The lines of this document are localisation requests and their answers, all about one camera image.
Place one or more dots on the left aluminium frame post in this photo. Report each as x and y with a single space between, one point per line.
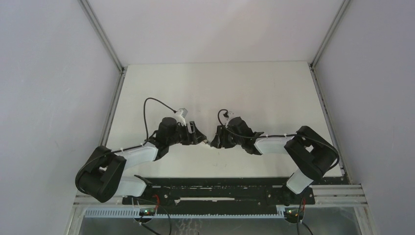
101 34

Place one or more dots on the left green circuit board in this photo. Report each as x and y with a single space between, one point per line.
147 212

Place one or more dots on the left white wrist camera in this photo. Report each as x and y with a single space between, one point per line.
180 115

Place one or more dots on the right aluminium frame post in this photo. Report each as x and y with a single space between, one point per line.
330 32

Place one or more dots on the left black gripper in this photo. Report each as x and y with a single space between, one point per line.
194 138

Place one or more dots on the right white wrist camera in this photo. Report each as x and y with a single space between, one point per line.
229 115

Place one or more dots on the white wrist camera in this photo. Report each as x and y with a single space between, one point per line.
229 115
180 115

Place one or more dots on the right green circuit board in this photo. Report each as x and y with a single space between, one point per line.
293 215

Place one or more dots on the green circuit board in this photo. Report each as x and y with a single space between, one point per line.
147 212
293 215

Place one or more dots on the aluminium frame post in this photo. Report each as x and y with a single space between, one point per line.
101 34
330 32

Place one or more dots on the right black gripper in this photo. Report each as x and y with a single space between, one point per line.
220 141

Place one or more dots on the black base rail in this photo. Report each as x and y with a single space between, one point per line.
220 196

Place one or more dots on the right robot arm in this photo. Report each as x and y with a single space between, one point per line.
311 153

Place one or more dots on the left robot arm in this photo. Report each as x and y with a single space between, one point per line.
103 177

